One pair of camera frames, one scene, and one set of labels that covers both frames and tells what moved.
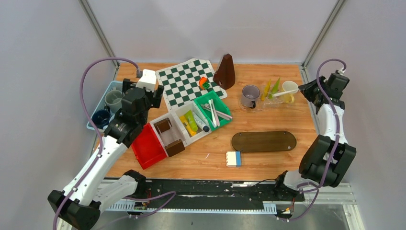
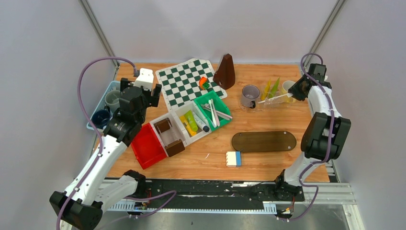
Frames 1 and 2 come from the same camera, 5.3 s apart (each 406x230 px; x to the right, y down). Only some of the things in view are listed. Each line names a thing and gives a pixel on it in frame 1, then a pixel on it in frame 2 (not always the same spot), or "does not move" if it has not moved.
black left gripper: [154, 97] does not move
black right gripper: [306, 90] → [294, 89]
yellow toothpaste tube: [264, 95] does not move
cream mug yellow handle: [289, 86] does not move
